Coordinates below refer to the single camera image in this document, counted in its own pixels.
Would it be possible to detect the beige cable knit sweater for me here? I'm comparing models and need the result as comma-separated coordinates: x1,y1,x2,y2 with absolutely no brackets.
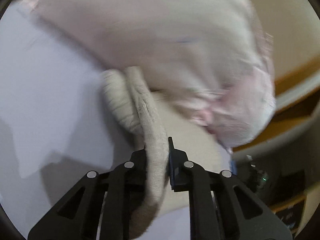
102,67,231,239

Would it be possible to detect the wooden shelf unit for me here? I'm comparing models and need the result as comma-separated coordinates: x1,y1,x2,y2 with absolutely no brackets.
270,170,306,238

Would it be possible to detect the lavender bed sheet mattress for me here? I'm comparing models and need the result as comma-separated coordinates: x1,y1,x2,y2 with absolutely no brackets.
1,2,133,237

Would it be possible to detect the pink floral right pillow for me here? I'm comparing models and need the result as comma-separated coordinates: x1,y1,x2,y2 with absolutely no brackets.
22,0,276,148

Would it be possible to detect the wooden bed frame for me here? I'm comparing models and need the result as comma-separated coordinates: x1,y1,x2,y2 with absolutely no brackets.
232,55,319,163

